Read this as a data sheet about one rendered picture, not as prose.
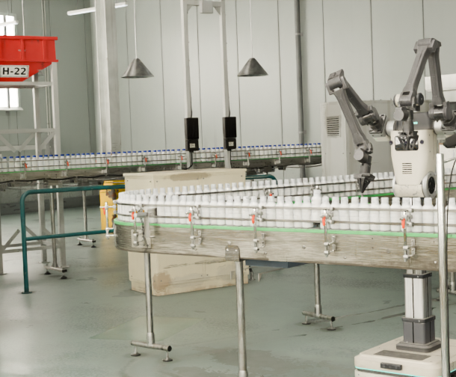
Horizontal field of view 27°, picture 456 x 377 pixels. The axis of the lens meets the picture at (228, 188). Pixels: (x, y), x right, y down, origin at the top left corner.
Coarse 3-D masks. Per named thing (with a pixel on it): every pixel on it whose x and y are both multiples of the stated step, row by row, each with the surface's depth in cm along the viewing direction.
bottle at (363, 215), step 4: (364, 200) 473; (360, 204) 474; (364, 204) 473; (368, 204) 474; (360, 212) 473; (364, 212) 472; (368, 212) 473; (360, 216) 473; (364, 216) 472; (368, 216) 473; (360, 220) 474; (364, 220) 472; (368, 220) 473; (360, 224) 474; (364, 224) 473; (368, 224) 473; (360, 228) 474; (364, 228) 473; (368, 228) 473
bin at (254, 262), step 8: (248, 264) 558; (256, 264) 554; (264, 264) 550; (272, 264) 547; (280, 264) 543; (288, 264) 540; (296, 264) 547; (304, 264) 554; (232, 272) 541; (264, 272) 531
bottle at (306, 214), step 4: (304, 200) 495; (308, 200) 495; (304, 204) 495; (308, 204) 494; (304, 212) 494; (308, 212) 494; (304, 216) 494; (308, 216) 494; (304, 224) 495; (308, 224) 494; (312, 224) 496
